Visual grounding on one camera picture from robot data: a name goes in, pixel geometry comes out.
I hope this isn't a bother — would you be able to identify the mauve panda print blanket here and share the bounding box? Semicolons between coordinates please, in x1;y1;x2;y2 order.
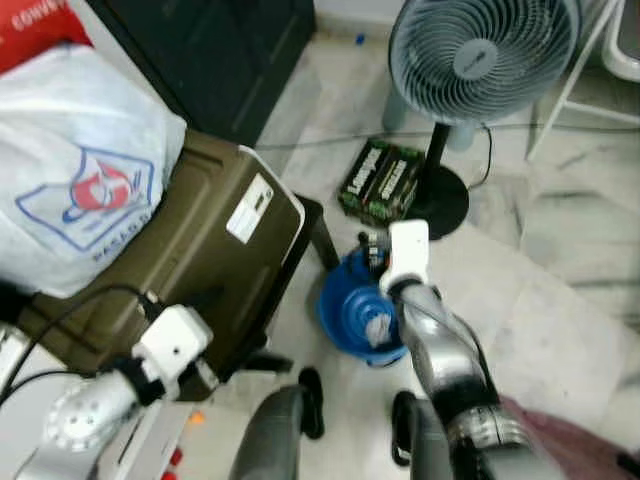
500;395;640;480

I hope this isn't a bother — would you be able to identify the black low table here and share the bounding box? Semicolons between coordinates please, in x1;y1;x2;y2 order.
240;195;341;377

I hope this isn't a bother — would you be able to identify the blue plastic bucket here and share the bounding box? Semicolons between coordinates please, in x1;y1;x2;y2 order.
317;245;411;367

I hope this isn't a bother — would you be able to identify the green black carton pack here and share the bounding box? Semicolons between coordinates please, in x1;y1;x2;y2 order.
338;138;426;226

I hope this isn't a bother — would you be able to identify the clear plastic wrapper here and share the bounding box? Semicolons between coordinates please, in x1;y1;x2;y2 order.
360;310;397;349

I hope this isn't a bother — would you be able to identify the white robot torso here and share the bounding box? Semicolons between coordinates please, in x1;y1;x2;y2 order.
0;395;201;480

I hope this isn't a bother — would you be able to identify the olive brown suitcase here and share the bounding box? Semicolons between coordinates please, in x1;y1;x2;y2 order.
15;128;307;387

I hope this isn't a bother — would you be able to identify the grey right robot leg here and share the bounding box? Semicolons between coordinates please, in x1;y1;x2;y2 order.
390;390;446;480

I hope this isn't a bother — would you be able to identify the grey standing fan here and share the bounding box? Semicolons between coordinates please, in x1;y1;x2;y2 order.
385;0;583;241

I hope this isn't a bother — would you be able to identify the black cabinet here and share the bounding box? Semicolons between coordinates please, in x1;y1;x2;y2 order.
85;0;316;146

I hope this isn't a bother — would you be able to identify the white red-blue logo plastic bag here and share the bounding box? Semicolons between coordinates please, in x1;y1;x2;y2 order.
0;42;188;299

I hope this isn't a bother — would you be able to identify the red white-lettered box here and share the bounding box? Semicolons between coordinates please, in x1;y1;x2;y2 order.
0;0;91;76

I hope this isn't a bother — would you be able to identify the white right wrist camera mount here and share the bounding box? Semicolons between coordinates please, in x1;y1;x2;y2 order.
378;220;431;297

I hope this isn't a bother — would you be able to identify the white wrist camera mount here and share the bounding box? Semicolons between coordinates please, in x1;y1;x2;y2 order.
133;305;213;387
378;220;431;297

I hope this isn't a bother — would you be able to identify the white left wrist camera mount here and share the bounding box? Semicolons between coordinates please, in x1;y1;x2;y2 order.
133;305;213;387

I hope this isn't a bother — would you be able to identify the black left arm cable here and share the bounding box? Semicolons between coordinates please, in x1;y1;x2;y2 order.
0;284;153;403

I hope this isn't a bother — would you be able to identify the white metal frame chair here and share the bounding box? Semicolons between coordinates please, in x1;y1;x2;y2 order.
525;0;640;161

